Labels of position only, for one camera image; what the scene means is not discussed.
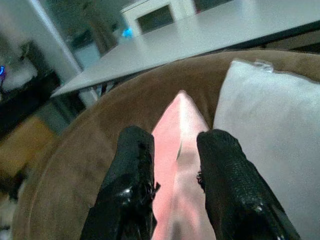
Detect pink pillow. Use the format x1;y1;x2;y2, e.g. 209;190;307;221
150;90;217;240

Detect brown sofa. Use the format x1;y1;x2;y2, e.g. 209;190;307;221
12;49;320;240

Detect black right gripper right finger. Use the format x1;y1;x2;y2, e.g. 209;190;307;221
196;129;301;240

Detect white cabinet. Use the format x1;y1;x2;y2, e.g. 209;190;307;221
119;0;198;38

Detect black furniture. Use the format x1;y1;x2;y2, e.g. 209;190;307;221
0;41;62;136

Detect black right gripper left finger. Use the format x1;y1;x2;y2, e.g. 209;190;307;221
81;125;161;240

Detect white table with black frame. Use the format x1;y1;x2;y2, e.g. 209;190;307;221
49;0;320;99

